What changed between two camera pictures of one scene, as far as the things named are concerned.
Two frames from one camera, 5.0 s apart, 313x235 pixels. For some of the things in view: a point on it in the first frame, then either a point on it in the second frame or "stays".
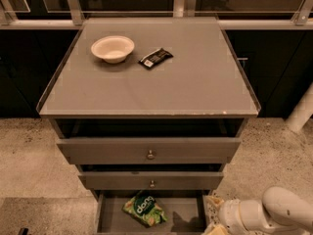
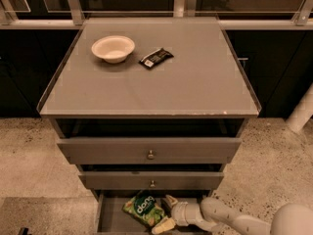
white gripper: (229, 213) → (179, 211)
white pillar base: (302, 112) stays
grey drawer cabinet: (149, 104) stays
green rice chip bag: (145, 209) stays
